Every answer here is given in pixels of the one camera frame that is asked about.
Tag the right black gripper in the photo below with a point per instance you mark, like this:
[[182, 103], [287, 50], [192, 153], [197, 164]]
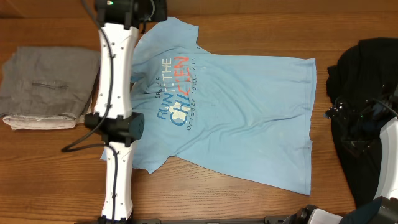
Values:
[[359, 146]]

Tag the light blue printed t-shirt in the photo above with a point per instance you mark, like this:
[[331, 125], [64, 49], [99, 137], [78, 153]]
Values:
[[244, 116]]

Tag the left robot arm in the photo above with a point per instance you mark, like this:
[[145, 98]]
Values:
[[119, 24]]

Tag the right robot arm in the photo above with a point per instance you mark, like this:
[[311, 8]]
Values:
[[371, 177]]

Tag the black polo shirt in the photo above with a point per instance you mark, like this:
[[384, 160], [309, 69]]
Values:
[[366, 70]]

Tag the folded grey trousers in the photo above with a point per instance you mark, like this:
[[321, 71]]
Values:
[[49, 81]]

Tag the folded beige cloth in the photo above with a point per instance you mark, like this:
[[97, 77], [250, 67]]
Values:
[[17, 122]]

